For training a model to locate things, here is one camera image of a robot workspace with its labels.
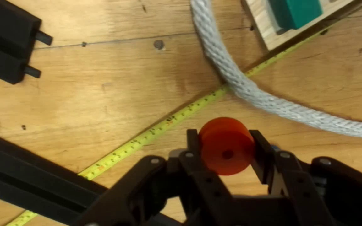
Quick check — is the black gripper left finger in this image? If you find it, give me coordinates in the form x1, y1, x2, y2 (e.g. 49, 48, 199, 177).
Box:
73, 128, 233, 226

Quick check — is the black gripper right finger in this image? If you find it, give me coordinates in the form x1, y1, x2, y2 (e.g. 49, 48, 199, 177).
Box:
248, 128, 362, 226

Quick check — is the large orange disc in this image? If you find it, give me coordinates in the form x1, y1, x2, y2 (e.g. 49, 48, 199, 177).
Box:
197, 115, 256, 177

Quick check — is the yellow measuring tape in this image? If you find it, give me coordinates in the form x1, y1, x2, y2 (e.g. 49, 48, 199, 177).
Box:
4, 29, 329, 226

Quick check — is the long black bar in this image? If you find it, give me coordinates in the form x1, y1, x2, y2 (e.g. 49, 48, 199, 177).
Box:
0, 127, 182, 226

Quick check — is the wooden board with blocks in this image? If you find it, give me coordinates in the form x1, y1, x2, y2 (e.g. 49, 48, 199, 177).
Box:
243, 0, 360, 51

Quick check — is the green block on board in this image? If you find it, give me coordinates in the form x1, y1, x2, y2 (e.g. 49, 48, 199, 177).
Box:
267, 0, 324, 36

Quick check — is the flat black rectangular holder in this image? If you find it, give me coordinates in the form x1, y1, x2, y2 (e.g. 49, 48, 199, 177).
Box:
0, 0, 55, 85

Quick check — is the white braided rope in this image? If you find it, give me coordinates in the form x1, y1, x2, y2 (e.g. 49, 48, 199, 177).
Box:
189, 0, 362, 142

